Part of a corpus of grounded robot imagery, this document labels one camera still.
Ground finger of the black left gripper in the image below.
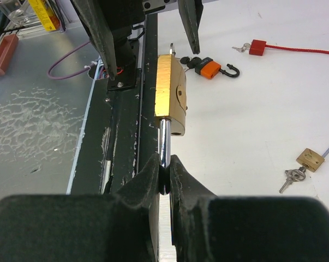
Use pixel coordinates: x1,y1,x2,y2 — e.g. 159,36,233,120
177,0,202,54
71,0,117,80

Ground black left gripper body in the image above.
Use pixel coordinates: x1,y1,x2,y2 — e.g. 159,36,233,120
98,0,177,30

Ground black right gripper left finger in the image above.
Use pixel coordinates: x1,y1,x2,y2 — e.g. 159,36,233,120
0,154,160,261

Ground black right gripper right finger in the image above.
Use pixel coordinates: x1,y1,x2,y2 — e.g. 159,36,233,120
169,155,329,261

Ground large brass padlock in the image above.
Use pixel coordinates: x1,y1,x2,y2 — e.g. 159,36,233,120
154,53,188,197

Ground keys of large padlock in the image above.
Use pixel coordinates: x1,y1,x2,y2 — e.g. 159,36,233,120
169,43,176,56

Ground keys of red lock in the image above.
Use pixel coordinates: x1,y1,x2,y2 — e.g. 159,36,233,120
232,43,251,53

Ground yellow box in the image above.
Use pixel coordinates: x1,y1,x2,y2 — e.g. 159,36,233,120
28,0,60,31

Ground keys of orange padlock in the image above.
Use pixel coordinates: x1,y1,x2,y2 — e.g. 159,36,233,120
180,56,202,72

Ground orange black padlock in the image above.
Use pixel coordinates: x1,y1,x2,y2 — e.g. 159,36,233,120
194,57,240,80

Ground keys of small padlock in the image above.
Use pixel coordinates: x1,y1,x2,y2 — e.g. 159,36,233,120
279,166,307,194

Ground red plastic tray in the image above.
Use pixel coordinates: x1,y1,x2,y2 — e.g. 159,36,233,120
0,34,19,76

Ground small brass padlock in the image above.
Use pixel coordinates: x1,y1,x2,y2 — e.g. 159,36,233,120
296,147,329,172

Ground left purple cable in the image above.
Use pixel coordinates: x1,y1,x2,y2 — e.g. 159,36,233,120
47,40,99,80

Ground red cable lock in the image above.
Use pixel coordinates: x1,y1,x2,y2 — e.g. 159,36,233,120
249,39,329,56

